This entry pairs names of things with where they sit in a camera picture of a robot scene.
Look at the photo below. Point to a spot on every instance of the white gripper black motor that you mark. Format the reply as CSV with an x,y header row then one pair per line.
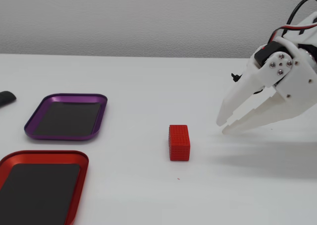
x,y
301,79

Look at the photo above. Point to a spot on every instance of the red studded block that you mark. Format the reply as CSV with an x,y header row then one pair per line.
x,y
179,143

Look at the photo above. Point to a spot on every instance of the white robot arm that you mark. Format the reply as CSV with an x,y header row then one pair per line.
x,y
307,25

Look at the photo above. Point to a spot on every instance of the purple metal tray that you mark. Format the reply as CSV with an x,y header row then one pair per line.
x,y
67,117

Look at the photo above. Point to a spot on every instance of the red metal tray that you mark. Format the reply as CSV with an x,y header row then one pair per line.
x,y
39,187

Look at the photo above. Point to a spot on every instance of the black rounded object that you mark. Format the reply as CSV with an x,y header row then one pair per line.
x,y
6,98

